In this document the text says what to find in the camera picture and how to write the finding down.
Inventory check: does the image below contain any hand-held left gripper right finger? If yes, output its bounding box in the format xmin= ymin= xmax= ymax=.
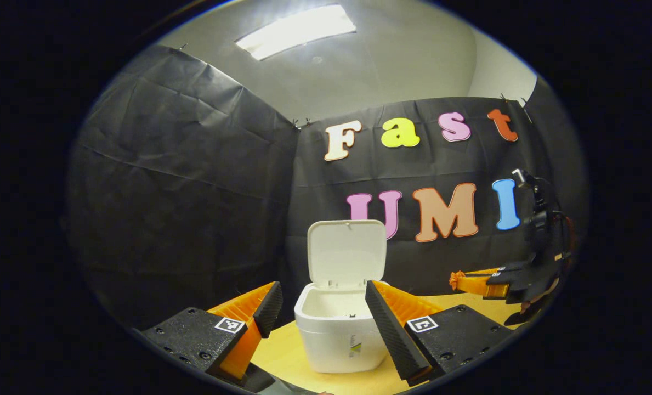
xmin=365 ymin=280 xmax=515 ymax=387

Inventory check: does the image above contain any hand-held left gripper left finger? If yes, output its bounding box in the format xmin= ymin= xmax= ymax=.
xmin=139 ymin=281 xmax=284 ymax=382

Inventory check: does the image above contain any ceiling light panel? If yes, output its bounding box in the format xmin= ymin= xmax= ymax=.
xmin=234 ymin=4 xmax=357 ymax=61

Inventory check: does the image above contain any wooden desktop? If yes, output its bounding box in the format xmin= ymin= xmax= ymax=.
xmin=249 ymin=291 xmax=524 ymax=395

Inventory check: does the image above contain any white desktop garbage bin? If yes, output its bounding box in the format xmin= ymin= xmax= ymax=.
xmin=294 ymin=219 xmax=389 ymax=374

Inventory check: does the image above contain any black backdrop cloth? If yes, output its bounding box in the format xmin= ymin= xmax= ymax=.
xmin=65 ymin=44 xmax=589 ymax=330

